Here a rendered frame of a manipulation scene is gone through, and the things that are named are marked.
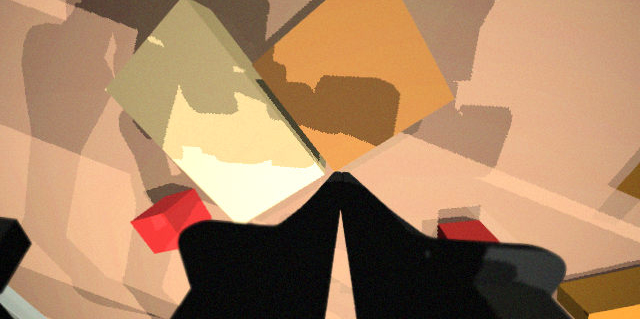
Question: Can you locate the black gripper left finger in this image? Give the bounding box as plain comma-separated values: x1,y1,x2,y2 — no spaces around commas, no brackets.
177,171,343,319

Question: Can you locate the red block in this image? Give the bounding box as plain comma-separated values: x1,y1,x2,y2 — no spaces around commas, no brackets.
438,220,499,242
130,188,212,254

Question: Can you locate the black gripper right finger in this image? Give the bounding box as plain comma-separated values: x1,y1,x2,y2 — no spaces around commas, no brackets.
341,172,567,319

